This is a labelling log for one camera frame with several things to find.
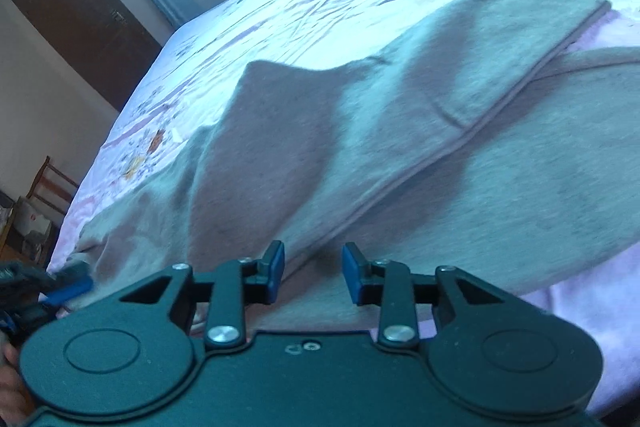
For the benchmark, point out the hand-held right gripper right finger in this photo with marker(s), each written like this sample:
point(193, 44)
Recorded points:
point(352, 276)

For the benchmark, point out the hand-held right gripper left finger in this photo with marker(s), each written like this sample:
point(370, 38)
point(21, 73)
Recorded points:
point(274, 274)

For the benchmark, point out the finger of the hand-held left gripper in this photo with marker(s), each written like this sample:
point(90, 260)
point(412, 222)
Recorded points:
point(72, 271)
point(70, 291)

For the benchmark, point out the grey pants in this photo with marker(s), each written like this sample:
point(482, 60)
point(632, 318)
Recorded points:
point(350, 132)

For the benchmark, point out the person's left hand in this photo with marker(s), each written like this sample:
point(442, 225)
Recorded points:
point(11, 369)

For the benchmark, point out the white box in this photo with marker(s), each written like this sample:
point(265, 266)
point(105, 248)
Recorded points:
point(31, 222)

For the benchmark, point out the wooden chair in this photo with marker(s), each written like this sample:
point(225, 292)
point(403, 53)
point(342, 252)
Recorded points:
point(52, 187)

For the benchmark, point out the brown wooden wardrobe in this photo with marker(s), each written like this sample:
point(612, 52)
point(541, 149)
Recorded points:
point(75, 7)

